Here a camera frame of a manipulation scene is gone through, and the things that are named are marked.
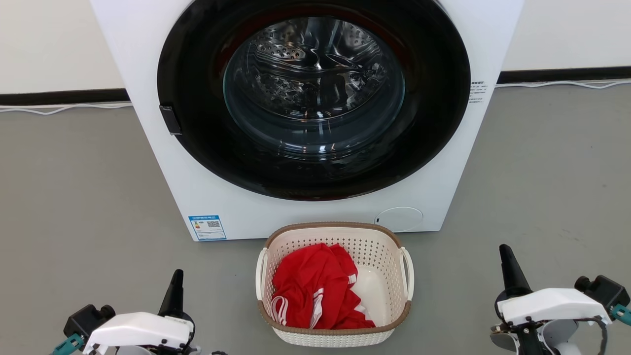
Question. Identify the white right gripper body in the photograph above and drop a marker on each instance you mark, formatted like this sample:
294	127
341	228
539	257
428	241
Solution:
552	305

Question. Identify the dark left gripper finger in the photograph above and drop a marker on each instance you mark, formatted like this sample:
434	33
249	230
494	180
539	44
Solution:
173	298

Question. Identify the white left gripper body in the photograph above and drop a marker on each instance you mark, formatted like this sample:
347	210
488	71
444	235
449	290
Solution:
138	330

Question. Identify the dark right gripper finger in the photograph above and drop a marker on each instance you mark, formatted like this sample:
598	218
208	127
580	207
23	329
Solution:
511	276

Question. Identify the cream perforated laundry basket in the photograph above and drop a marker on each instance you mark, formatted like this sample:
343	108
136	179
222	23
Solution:
374	246

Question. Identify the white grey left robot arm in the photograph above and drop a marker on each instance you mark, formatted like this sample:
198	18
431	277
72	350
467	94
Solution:
129	351

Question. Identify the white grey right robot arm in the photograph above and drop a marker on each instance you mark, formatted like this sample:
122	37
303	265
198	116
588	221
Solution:
557	340

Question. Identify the blue energy label sticker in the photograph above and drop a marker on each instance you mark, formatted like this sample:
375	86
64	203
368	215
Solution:
207	228

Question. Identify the round white filter cover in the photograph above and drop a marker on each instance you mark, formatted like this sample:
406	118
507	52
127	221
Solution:
399	219

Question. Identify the red garment with white stripes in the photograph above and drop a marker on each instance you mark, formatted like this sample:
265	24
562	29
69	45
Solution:
315	276

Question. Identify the round black washing machine door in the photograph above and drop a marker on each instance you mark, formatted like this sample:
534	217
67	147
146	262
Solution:
207	148

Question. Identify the white front-load washing machine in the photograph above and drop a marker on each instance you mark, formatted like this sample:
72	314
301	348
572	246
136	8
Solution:
138	49

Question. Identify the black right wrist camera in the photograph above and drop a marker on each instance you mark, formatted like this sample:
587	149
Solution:
604	291

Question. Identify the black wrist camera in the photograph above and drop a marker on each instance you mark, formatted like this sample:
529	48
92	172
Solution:
84	320
604	291

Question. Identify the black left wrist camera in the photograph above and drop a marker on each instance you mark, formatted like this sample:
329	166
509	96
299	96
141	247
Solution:
84	320

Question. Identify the teal left camera connector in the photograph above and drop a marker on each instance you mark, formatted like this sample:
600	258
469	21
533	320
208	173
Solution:
69	344

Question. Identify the teal camera connector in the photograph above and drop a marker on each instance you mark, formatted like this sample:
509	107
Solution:
622	314
69	344

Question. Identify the teal right camera connector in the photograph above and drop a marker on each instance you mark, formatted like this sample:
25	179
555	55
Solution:
622	314

